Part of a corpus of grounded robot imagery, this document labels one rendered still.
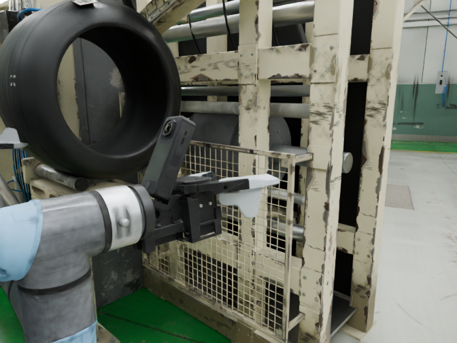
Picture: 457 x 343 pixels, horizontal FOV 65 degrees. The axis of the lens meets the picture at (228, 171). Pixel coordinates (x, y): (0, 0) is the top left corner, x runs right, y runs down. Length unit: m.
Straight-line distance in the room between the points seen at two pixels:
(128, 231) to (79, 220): 0.06
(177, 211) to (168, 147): 0.09
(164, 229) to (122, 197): 0.08
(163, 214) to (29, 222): 0.16
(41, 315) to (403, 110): 9.96
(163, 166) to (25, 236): 0.17
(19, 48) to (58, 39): 0.11
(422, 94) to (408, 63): 0.84
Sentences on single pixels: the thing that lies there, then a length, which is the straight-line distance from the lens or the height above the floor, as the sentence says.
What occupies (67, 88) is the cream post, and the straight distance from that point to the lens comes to 1.61.
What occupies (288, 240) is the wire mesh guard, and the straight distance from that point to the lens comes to 1.24.
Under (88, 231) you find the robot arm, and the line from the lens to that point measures 0.41.
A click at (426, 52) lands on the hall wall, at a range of 10.30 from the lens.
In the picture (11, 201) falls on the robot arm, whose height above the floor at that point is 1.06.
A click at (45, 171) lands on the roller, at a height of 0.91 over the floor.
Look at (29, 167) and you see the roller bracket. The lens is 1.55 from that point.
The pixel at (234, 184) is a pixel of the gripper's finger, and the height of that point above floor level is 1.07.
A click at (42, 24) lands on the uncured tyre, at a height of 1.38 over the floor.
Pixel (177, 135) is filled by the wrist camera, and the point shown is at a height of 1.14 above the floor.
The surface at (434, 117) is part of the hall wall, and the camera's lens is 10.24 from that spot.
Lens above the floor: 1.19
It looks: 12 degrees down
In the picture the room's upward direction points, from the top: straight up
